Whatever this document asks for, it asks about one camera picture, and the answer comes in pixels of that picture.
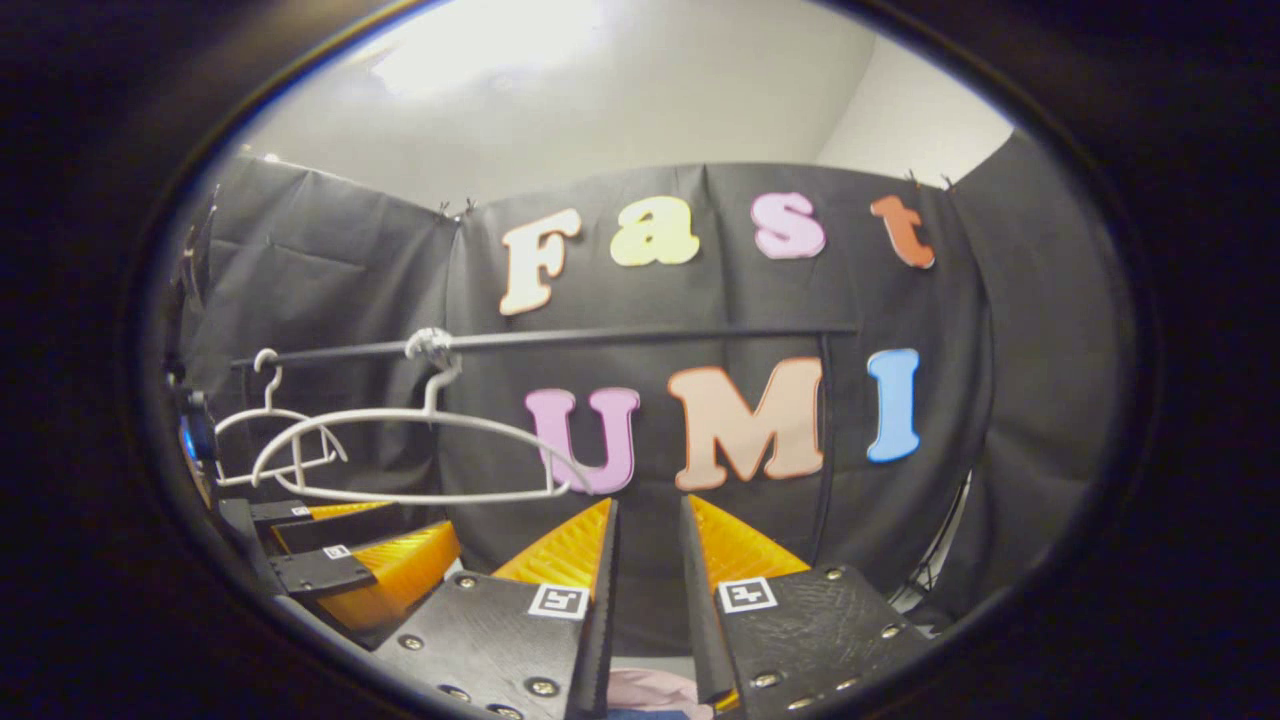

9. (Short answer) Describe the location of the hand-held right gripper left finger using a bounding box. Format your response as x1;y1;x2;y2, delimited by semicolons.
370;497;621;720

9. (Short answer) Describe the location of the black backdrop cloth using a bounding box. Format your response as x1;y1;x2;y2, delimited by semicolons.
165;130;1136;656

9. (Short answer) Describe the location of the black clothes rack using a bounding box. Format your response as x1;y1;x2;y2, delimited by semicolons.
230;322;861;561

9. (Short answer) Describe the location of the plain white plastic hanger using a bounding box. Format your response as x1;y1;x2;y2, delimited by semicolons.
213;348;349;488

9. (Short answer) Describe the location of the white hanger with taped hook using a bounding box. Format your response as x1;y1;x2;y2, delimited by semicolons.
250;328;591;504

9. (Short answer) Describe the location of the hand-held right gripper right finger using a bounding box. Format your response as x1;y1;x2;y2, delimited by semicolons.
680;493;931;716

